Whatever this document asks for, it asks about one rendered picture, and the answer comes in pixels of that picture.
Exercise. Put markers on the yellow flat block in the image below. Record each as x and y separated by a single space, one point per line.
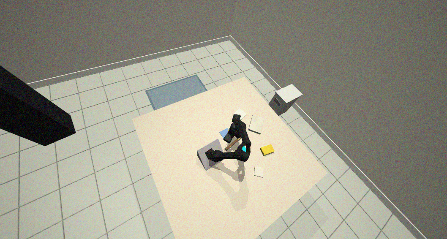
267 149

